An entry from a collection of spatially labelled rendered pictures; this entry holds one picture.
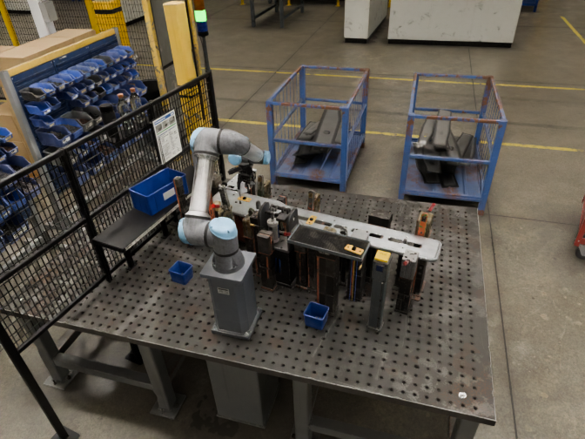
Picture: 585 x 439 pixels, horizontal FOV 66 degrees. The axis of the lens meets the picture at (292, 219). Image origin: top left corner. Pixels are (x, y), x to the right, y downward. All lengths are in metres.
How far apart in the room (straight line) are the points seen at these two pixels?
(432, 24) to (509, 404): 8.10
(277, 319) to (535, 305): 2.10
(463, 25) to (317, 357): 8.60
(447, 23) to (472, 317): 8.11
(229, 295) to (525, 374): 2.00
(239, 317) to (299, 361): 0.35
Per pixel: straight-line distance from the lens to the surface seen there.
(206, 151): 2.06
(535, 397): 3.23
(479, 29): 10.14
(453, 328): 2.44
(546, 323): 3.68
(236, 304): 2.16
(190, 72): 3.13
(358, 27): 10.16
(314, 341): 2.29
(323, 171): 4.72
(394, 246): 2.37
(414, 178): 4.69
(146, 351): 2.58
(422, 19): 10.06
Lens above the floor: 2.47
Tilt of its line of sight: 35 degrees down
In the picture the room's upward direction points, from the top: 2 degrees counter-clockwise
